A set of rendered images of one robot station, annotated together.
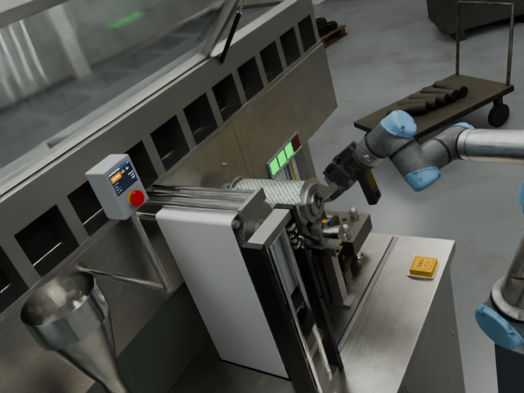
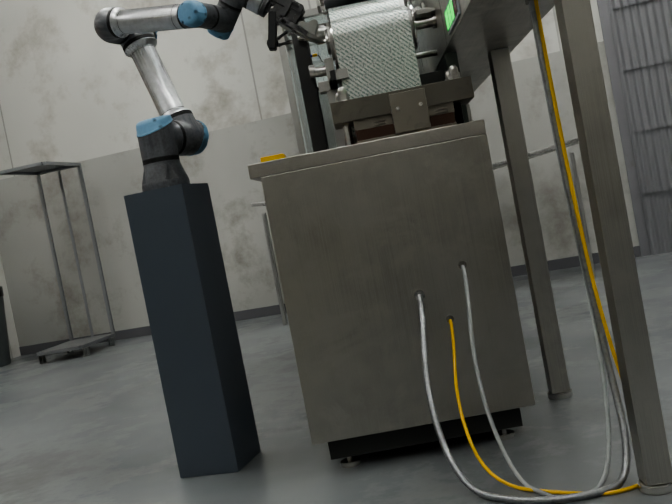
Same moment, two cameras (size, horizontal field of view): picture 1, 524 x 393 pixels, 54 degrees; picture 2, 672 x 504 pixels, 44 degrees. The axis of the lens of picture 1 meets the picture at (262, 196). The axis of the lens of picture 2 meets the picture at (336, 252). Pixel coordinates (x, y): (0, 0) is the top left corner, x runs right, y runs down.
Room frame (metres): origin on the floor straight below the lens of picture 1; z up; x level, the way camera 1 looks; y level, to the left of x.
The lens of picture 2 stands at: (3.28, -1.79, 0.72)
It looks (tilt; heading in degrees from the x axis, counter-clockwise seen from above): 2 degrees down; 143
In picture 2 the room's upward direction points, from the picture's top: 11 degrees counter-clockwise
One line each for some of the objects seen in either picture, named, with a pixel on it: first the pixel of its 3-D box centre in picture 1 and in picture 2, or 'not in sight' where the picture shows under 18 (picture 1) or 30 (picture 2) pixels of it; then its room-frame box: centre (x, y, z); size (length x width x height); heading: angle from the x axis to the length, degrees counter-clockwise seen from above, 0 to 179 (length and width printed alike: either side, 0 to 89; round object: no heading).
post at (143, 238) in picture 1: (149, 250); not in sight; (0.87, 0.24, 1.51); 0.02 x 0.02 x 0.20
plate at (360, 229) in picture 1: (309, 229); (400, 103); (1.51, -0.12, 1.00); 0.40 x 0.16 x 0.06; 50
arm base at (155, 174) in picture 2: not in sight; (163, 173); (0.88, -0.59, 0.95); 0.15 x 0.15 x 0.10
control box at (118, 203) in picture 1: (121, 186); not in sight; (0.87, 0.24, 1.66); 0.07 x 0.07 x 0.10; 52
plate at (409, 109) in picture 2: not in sight; (409, 110); (1.59, -0.17, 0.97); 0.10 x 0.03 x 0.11; 50
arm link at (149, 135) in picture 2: not in sight; (158, 137); (0.88, -0.58, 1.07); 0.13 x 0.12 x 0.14; 112
